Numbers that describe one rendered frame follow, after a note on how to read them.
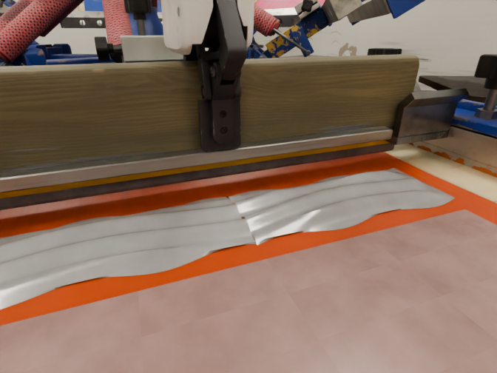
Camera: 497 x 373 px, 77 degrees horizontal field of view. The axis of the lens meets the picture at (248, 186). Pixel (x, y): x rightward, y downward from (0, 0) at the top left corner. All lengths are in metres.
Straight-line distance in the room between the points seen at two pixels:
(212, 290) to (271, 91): 0.17
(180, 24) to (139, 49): 0.32
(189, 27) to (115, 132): 0.09
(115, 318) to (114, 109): 0.14
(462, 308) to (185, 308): 0.14
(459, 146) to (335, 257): 0.23
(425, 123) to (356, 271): 0.21
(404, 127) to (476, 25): 2.23
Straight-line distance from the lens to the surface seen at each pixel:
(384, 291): 0.19
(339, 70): 0.30
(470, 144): 0.39
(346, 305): 0.18
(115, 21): 0.75
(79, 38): 4.41
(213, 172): 0.28
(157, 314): 0.17
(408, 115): 0.35
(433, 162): 0.39
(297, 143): 0.28
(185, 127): 0.25
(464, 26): 2.61
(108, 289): 0.19
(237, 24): 0.21
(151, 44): 0.53
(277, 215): 0.23
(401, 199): 0.28
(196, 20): 0.21
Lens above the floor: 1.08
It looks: 26 degrees down
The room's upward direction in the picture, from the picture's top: straight up
